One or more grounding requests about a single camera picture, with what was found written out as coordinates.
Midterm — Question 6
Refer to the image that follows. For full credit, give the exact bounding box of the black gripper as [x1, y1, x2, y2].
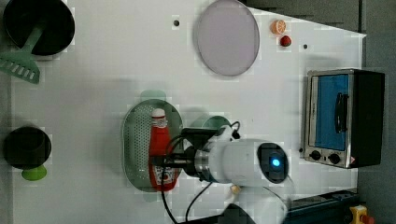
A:
[151, 128, 218, 178]

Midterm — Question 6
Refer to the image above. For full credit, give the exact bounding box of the red ketchup bottle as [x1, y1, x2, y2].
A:
[148, 108, 179, 191]

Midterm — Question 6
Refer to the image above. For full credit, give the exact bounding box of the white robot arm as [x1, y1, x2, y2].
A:
[148, 125, 294, 224]

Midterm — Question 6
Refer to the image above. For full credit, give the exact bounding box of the pale green oval strainer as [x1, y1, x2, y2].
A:
[121, 99, 183, 192]

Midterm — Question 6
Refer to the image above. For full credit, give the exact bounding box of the pale green cup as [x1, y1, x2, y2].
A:
[202, 116, 230, 130]

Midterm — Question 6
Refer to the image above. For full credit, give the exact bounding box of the peeled banana toy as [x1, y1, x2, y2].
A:
[231, 185, 241, 194]

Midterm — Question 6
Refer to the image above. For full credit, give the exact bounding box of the lilac round plate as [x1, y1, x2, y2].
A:
[195, 0, 260, 77]

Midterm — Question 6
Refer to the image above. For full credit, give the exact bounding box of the lime green small object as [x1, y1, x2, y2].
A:
[21, 165, 48, 181]

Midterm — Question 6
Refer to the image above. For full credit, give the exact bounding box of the black cup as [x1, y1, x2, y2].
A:
[3, 126, 51, 170]

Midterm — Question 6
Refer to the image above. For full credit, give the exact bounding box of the small strawberry toy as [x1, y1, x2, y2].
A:
[280, 35, 292, 48]

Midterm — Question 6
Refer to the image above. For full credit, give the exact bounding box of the orange slice toy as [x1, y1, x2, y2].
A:
[270, 20, 287, 35]

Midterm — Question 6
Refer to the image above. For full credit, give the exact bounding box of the black pot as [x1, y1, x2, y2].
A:
[3, 0, 76, 56]

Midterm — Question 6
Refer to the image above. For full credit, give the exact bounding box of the black toaster oven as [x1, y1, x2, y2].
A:
[304, 69, 385, 169]

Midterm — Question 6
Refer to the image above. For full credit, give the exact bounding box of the green spatula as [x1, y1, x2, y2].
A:
[0, 22, 46, 84]

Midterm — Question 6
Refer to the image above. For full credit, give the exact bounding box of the yellow red emergency button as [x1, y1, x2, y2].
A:
[349, 205, 375, 224]

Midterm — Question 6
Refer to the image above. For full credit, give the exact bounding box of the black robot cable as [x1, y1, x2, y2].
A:
[160, 133, 216, 224]

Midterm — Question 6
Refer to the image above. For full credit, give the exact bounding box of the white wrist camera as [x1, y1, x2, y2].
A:
[215, 121, 240, 142]

